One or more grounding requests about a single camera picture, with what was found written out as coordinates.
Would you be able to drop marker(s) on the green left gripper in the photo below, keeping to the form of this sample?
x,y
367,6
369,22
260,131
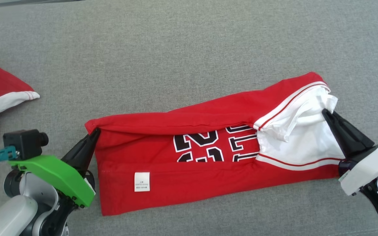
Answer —
x,y
57,177

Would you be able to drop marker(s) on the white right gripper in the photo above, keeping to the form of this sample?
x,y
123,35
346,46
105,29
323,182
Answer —
x,y
369,167

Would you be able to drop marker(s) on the red jersey with black numbers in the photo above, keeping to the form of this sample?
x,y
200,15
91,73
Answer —
x,y
176,193

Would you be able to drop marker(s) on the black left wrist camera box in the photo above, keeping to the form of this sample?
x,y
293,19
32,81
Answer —
x,y
25,142

